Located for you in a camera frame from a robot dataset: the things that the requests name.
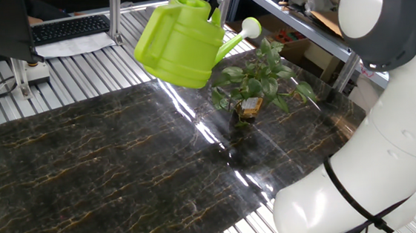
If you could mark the white paper sheet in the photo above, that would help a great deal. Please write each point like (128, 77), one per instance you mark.
(76, 47)

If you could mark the lime green watering can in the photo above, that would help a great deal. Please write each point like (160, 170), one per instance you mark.
(180, 51)

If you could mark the aluminium upright bracket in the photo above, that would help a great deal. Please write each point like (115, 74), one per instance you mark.
(22, 79)

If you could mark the dark marble pattern mat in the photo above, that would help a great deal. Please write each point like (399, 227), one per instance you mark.
(86, 178)

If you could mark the aluminium shelf leg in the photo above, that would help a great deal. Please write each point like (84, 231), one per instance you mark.
(346, 72)

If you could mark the slim aluminium shelf post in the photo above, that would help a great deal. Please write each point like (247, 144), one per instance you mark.
(225, 18)

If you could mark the aluminium horizontal frame rail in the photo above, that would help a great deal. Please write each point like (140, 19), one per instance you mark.
(134, 7)

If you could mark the black keyboard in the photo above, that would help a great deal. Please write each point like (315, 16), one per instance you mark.
(71, 28)

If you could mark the aluminium vertical frame post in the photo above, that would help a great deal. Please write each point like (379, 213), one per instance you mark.
(115, 12)

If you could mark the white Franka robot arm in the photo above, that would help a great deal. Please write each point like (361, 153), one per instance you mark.
(382, 162)

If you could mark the brown cardboard box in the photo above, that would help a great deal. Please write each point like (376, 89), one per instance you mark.
(299, 51)

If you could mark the grey metal shelf rail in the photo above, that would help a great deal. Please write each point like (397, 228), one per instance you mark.
(313, 37)

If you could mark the green potted plant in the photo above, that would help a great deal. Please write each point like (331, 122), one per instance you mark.
(265, 86)

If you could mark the flat cardboard sheet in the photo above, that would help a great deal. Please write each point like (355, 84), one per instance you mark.
(328, 21)

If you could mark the red orange packets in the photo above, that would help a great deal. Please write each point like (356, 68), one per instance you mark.
(289, 35)

